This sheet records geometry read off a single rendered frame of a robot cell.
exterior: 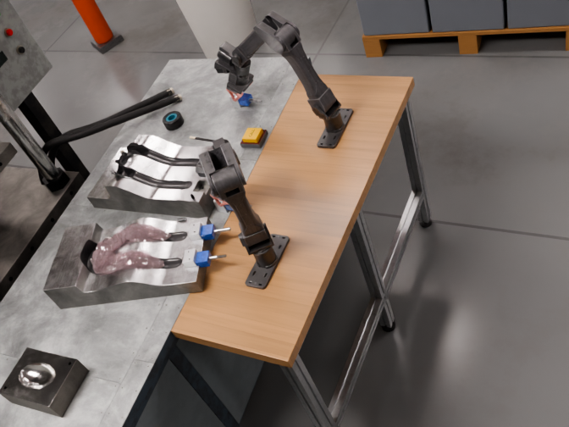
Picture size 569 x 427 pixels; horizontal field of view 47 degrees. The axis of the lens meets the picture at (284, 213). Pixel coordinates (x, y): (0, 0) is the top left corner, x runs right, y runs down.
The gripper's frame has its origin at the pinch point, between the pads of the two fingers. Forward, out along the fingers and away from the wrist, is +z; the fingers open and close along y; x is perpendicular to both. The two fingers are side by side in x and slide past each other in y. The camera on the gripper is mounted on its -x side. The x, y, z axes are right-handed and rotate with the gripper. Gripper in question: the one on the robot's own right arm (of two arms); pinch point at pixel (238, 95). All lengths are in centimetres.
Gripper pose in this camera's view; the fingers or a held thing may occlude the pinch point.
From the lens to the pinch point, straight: 259.6
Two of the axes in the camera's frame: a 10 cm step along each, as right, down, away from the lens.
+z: -1.6, 4.7, 8.7
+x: 8.7, 4.8, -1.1
